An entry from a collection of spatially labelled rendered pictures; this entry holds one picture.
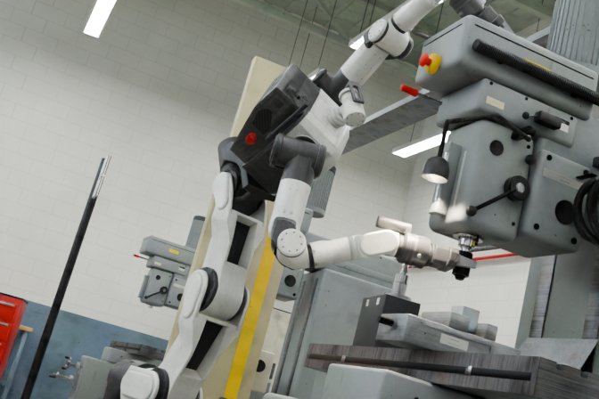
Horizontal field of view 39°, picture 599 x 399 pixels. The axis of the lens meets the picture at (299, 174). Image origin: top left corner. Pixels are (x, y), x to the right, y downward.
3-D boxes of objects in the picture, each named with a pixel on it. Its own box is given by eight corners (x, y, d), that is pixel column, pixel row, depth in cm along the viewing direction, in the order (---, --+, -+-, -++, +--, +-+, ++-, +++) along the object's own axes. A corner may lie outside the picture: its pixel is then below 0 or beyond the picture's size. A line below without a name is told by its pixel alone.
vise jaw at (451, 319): (448, 326, 216) (451, 311, 217) (418, 325, 230) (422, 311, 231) (468, 332, 218) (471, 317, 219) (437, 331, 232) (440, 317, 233)
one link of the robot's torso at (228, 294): (176, 309, 268) (209, 174, 284) (220, 323, 278) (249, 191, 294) (205, 308, 256) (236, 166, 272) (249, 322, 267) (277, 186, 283)
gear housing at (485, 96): (478, 108, 232) (485, 75, 235) (432, 126, 255) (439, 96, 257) (575, 149, 243) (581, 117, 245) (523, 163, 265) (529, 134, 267)
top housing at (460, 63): (457, 61, 231) (470, 9, 236) (410, 85, 255) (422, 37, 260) (594, 121, 246) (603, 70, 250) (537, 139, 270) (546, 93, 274)
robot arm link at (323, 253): (352, 256, 229) (282, 270, 226) (348, 266, 238) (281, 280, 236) (343, 219, 232) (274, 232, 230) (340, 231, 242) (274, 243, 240)
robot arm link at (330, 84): (337, 58, 281) (311, 88, 287) (332, 65, 273) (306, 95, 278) (364, 81, 282) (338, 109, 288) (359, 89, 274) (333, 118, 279)
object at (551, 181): (526, 233, 231) (542, 145, 238) (475, 240, 254) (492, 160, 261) (581, 254, 237) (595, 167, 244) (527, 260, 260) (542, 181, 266)
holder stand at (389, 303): (373, 352, 260) (387, 289, 265) (349, 352, 281) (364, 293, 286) (408, 362, 262) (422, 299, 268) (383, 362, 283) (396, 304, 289)
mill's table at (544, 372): (532, 394, 172) (539, 356, 174) (303, 366, 285) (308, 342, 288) (621, 422, 179) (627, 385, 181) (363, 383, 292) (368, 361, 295)
